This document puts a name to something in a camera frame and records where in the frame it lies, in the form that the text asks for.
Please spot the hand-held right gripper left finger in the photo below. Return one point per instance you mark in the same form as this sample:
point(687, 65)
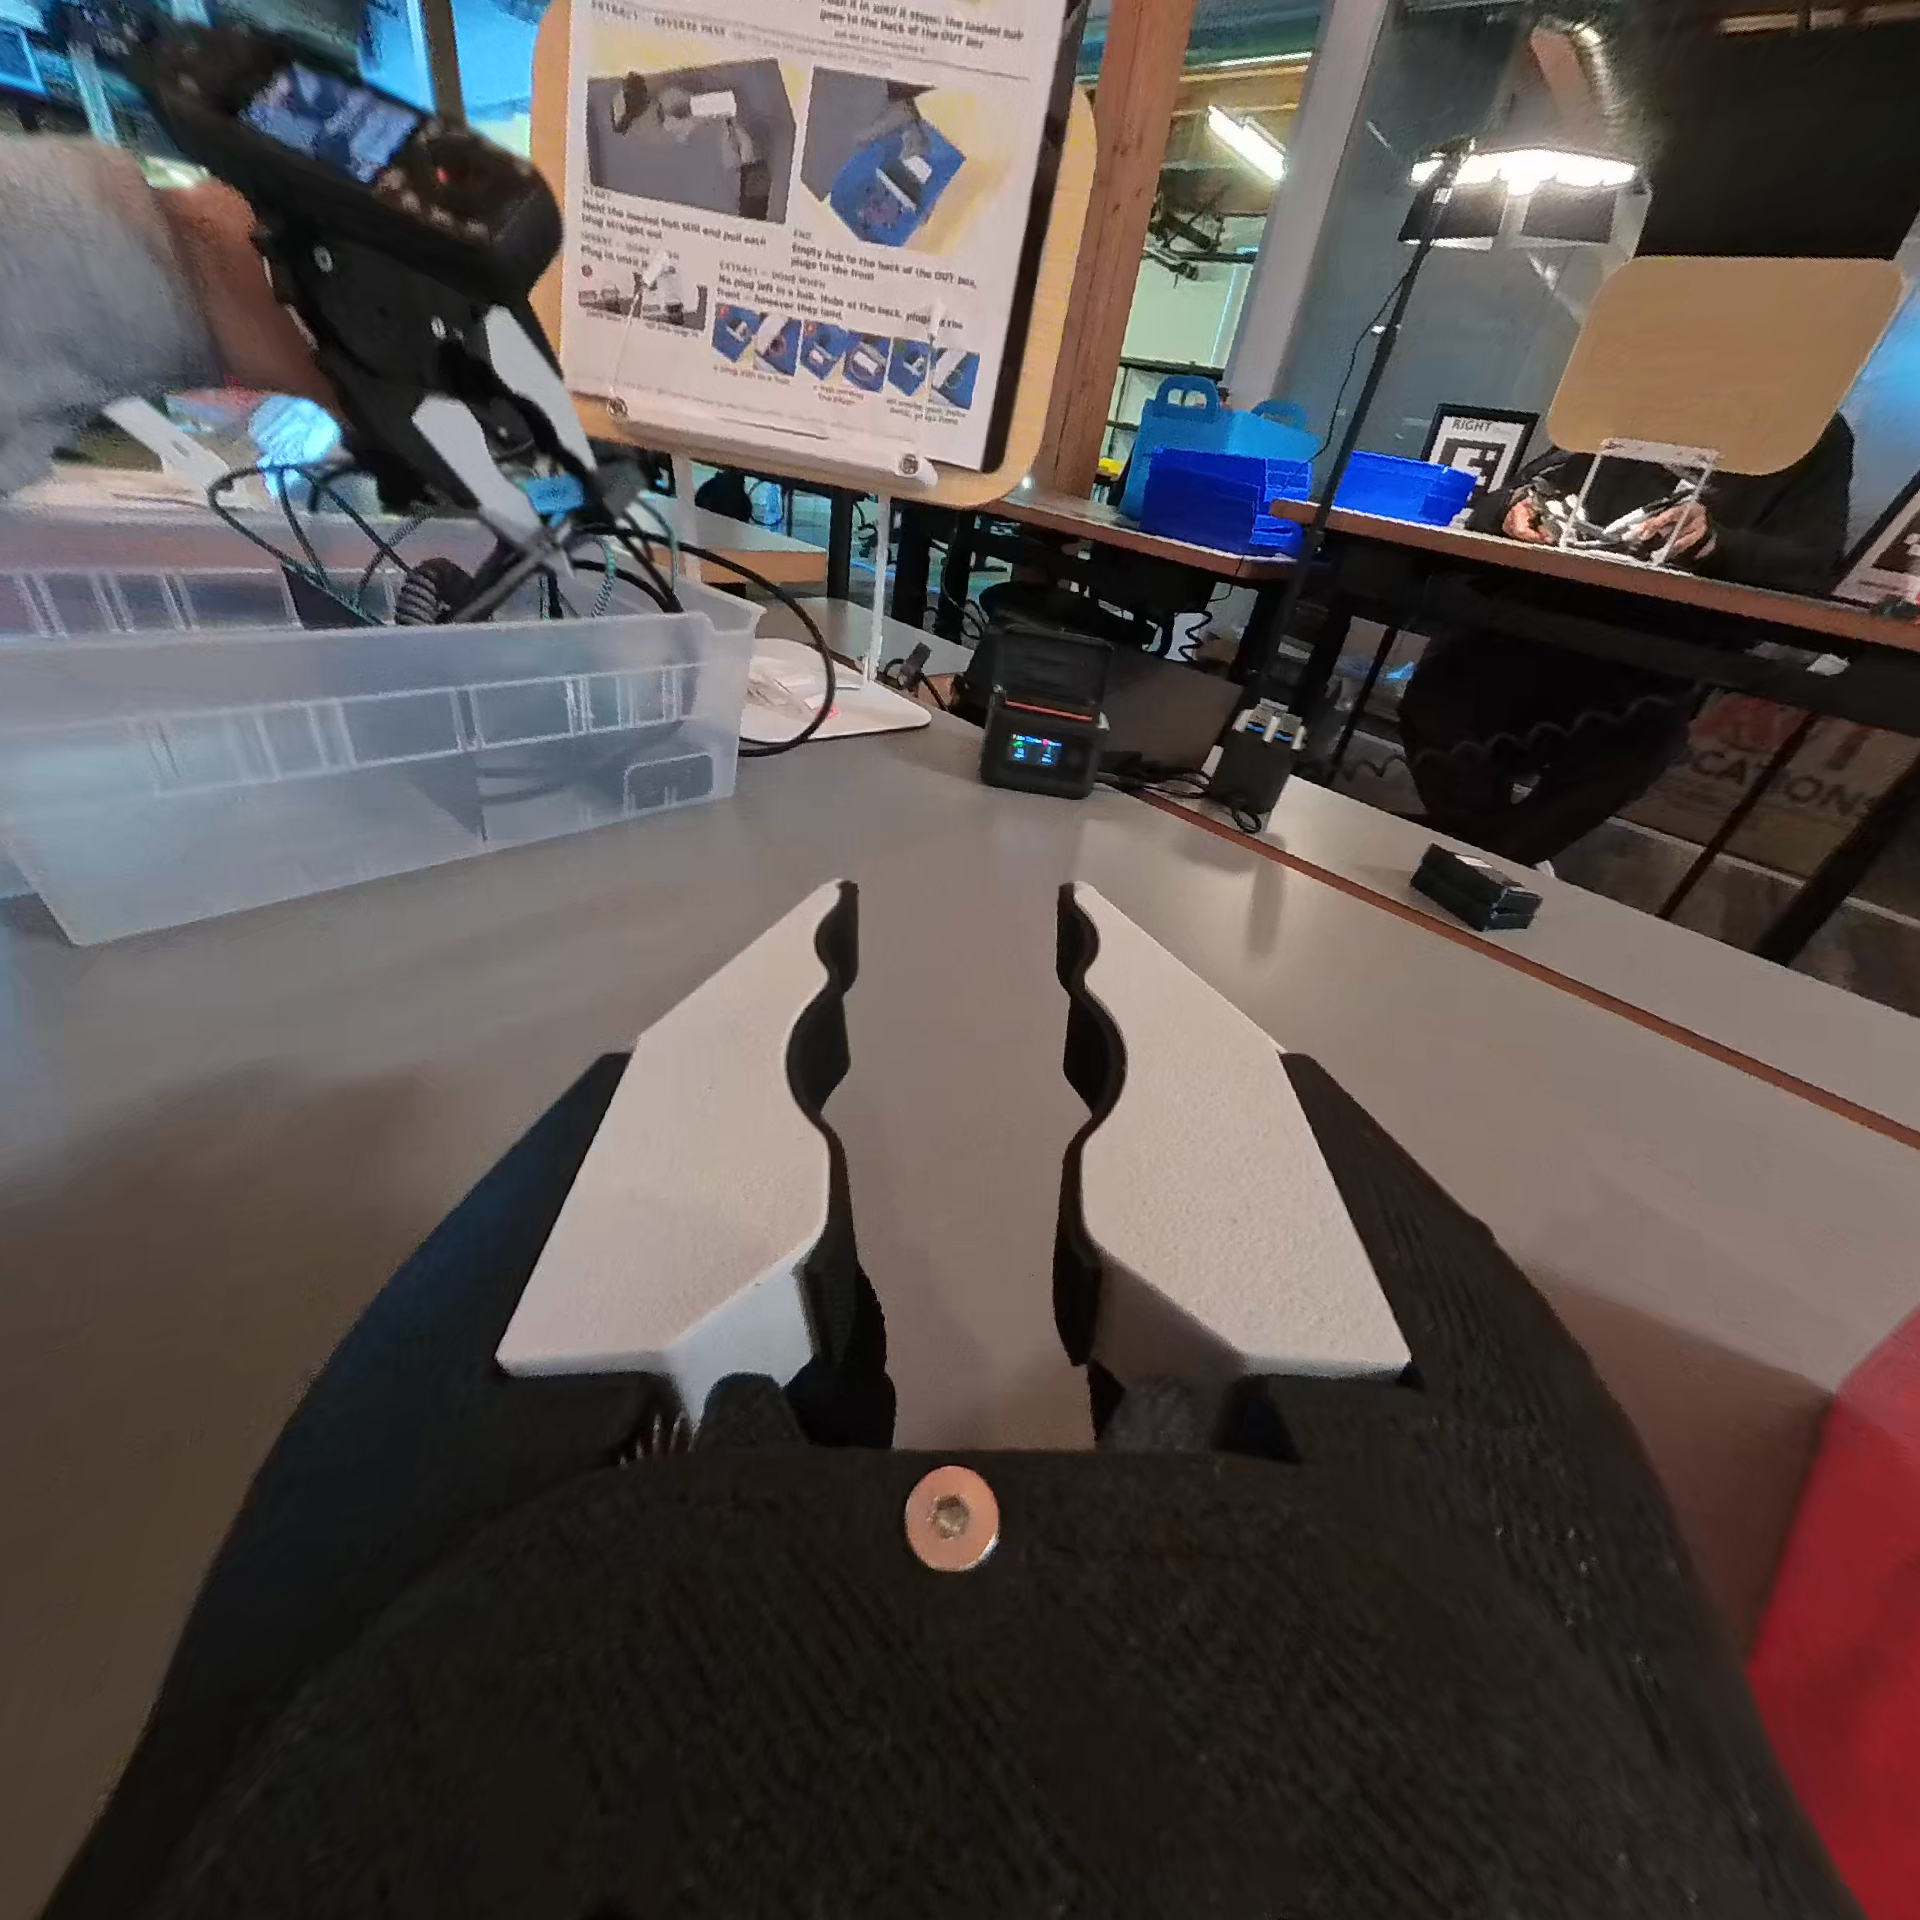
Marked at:
point(692, 1200)

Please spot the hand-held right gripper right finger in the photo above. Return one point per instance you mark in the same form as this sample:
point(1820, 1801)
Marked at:
point(1230, 1200)

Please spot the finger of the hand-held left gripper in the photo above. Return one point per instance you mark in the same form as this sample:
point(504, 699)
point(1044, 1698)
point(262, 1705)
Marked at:
point(469, 450)
point(534, 382)

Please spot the clear plastic bin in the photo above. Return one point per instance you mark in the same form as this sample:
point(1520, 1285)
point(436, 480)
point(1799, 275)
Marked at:
point(300, 780)

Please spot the person's left forearm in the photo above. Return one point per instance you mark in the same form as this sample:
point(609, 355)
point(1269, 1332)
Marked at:
point(83, 299)

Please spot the person's left hand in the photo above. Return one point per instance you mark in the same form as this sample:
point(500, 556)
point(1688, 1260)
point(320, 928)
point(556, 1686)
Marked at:
point(241, 292)

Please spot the small black box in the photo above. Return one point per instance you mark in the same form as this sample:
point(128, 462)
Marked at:
point(1477, 886)

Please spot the black power adapter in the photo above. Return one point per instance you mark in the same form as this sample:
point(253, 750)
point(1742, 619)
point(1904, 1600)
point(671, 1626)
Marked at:
point(1254, 772)

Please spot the white flat pad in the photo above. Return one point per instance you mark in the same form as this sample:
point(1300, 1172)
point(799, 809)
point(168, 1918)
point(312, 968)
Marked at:
point(859, 713)

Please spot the black device with display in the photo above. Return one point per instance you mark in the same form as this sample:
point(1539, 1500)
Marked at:
point(1044, 705)

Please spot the instruction sheet on board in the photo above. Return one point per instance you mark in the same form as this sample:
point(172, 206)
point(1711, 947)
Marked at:
point(1069, 299)

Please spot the wooden-top table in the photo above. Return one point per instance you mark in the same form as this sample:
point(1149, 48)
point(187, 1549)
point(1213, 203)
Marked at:
point(1142, 541)
point(1651, 580)

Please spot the blue tray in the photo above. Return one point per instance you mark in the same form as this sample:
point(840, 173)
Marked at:
point(1401, 488)

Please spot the red plastic object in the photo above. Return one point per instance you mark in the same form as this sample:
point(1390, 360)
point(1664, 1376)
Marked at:
point(1846, 1651)

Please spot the framed tag sign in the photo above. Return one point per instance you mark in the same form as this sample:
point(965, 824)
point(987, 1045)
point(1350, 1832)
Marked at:
point(1483, 446)

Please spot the wooden board on clear stand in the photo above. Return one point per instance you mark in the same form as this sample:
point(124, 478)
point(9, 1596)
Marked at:
point(1724, 360)

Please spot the studio light on stand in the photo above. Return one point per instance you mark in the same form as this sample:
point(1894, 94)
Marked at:
point(1569, 201)

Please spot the wooden post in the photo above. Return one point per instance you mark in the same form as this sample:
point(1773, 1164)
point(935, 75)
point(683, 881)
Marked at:
point(1119, 225)

